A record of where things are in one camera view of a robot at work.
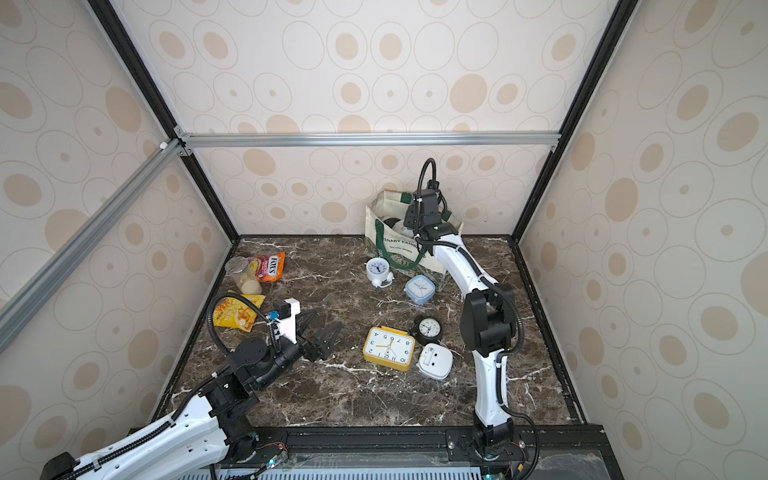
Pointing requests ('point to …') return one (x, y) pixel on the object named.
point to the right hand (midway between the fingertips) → (431, 208)
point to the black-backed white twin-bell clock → (391, 221)
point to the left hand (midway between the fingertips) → (337, 320)
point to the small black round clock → (426, 329)
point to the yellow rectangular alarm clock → (389, 346)
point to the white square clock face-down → (435, 361)
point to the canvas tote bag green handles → (390, 240)
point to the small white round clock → (377, 270)
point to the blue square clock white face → (420, 289)
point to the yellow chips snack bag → (237, 313)
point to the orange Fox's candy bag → (270, 268)
